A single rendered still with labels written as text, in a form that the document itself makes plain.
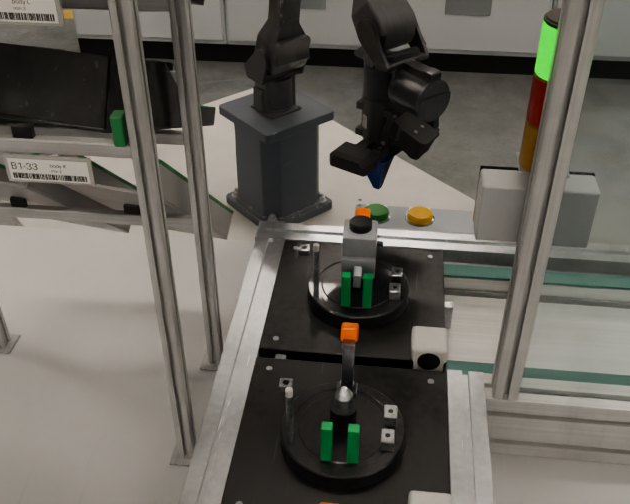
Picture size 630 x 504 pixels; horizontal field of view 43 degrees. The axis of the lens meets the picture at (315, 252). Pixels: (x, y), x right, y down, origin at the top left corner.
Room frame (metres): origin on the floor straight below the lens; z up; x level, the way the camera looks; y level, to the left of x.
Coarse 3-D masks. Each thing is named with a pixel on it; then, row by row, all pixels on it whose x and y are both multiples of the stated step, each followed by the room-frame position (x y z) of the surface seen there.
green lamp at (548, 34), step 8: (544, 24) 0.71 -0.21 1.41; (544, 32) 0.70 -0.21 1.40; (552, 32) 0.69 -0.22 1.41; (544, 40) 0.70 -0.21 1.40; (552, 40) 0.69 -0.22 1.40; (544, 48) 0.70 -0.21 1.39; (552, 48) 0.69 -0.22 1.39; (544, 56) 0.70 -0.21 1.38; (536, 64) 0.71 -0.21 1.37; (544, 64) 0.70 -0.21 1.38; (536, 72) 0.71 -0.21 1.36; (544, 72) 0.70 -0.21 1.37
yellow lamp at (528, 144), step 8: (528, 128) 0.70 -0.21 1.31; (536, 128) 0.69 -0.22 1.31; (528, 136) 0.70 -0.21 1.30; (536, 136) 0.69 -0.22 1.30; (528, 144) 0.70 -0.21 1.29; (520, 152) 0.71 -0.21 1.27; (528, 152) 0.70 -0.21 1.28; (520, 160) 0.71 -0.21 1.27; (528, 160) 0.70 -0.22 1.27; (528, 168) 0.69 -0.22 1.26
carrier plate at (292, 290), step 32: (288, 256) 0.94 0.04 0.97; (320, 256) 0.94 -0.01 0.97; (384, 256) 0.94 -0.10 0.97; (416, 256) 0.94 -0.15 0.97; (288, 288) 0.86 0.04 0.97; (416, 288) 0.86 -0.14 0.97; (288, 320) 0.80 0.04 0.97; (320, 320) 0.80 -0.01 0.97; (416, 320) 0.80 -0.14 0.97; (288, 352) 0.74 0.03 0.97; (320, 352) 0.73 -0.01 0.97; (384, 352) 0.73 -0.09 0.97
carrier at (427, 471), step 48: (336, 384) 0.66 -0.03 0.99; (384, 384) 0.68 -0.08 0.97; (432, 384) 0.68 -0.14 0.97; (240, 432) 0.60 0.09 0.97; (288, 432) 0.57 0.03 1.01; (336, 432) 0.58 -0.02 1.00; (384, 432) 0.57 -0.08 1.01; (432, 432) 0.60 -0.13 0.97; (240, 480) 0.54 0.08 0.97; (288, 480) 0.54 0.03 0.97; (336, 480) 0.53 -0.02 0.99; (384, 480) 0.54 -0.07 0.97; (432, 480) 0.54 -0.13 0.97
